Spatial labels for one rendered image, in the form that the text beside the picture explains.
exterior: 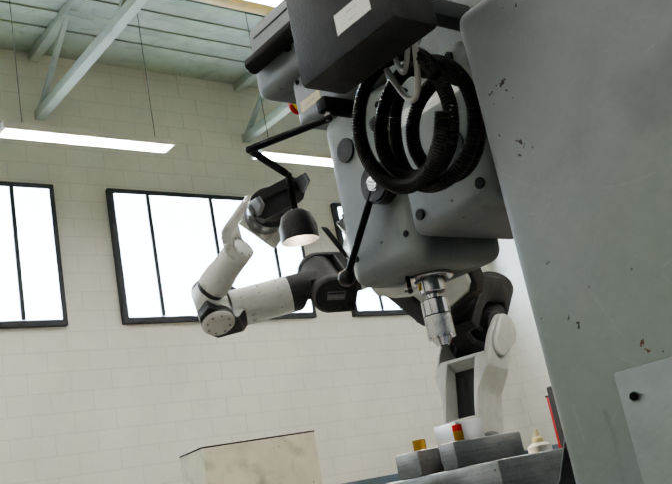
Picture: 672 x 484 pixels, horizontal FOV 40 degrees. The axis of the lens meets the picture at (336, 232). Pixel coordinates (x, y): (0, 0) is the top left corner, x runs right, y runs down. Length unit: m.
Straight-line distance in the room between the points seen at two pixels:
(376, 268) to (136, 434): 8.19
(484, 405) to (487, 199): 0.99
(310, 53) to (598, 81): 0.39
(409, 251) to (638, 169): 0.53
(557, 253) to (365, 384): 10.30
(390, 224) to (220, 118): 9.96
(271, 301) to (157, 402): 7.67
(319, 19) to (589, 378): 0.58
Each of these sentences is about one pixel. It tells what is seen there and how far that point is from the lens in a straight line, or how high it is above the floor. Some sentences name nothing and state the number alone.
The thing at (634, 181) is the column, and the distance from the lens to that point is 1.06.
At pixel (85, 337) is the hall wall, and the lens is 9.63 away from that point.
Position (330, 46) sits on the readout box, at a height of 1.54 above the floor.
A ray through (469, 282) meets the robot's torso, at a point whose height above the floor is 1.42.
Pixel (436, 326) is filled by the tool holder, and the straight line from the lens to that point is 1.55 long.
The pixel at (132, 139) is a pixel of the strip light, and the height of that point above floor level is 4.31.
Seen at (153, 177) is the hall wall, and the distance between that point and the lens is 10.60.
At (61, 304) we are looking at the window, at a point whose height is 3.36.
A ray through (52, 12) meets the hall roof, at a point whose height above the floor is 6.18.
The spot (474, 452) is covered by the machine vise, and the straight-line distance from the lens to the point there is 1.48.
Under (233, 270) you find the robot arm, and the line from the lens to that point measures 2.08.
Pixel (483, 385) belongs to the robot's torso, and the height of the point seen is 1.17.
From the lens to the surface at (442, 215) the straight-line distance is 1.40.
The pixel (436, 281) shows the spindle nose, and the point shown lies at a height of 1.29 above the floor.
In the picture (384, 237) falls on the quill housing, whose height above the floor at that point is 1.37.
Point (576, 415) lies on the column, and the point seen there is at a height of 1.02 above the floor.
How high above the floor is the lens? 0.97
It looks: 16 degrees up
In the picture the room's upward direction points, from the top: 11 degrees counter-clockwise
